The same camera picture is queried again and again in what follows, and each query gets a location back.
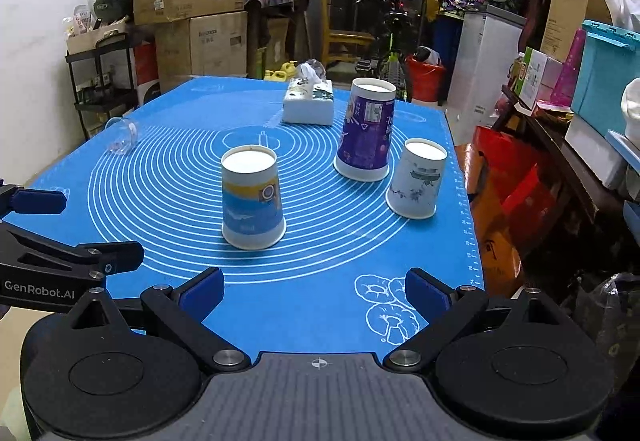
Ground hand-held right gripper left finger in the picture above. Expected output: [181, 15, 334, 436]
[65, 267, 251, 372]

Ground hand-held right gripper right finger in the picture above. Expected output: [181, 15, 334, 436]
[382, 267, 576, 370]

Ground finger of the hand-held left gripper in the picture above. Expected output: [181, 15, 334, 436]
[0, 180, 68, 222]
[0, 223, 146, 280]

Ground blue and yellow paper cup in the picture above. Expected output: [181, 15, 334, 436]
[221, 146, 287, 251]

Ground clear plastic cup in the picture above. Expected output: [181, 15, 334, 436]
[104, 117, 141, 157]

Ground white floral paper cup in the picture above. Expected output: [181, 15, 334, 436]
[385, 137, 448, 221]

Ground tall purple paper cup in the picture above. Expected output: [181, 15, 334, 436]
[333, 77, 397, 182]

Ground orange cardboard box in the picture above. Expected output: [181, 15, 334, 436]
[470, 198, 527, 298]

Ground blue silicone baking mat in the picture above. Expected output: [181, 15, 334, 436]
[2, 75, 489, 360]

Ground black metal shelf rack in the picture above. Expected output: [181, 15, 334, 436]
[64, 32, 142, 140]

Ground red paper bag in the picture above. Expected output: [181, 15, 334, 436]
[470, 125, 547, 222]

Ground small flat cardboard box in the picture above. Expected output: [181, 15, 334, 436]
[66, 22, 132, 56]

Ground dark wooden side table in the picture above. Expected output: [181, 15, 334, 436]
[499, 85, 632, 282]

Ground crumpled clear plastic bag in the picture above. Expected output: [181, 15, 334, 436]
[564, 271, 640, 374]

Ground clear snack bags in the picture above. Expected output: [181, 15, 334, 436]
[62, 0, 99, 40]

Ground dark green bag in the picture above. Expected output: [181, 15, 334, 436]
[94, 0, 134, 30]

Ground red plastic bucket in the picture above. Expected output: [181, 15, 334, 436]
[404, 51, 448, 103]

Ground white tissue box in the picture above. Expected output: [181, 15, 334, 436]
[282, 62, 335, 126]

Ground white flat box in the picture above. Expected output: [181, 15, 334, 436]
[564, 113, 627, 190]

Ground plain brown cardboard box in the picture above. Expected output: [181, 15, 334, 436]
[154, 11, 250, 94]

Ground yellow plastic bottles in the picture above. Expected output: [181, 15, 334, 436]
[263, 61, 302, 82]

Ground white chest freezer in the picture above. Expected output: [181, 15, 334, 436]
[446, 4, 527, 122]

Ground green and white carton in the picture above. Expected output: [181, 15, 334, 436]
[517, 47, 552, 110]

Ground black bicycle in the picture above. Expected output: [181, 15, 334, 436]
[339, 0, 437, 102]

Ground wooden chair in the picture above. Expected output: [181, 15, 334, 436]
[320, 0, 377, 70]

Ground pink gift box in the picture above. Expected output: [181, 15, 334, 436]
[549, 28, 587, 108]

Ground teal plastic storage box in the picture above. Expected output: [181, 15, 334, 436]
[570, 19, 640, 136]

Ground tall brown cardboard box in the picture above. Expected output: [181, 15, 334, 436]
[539, 0, 614, 62]

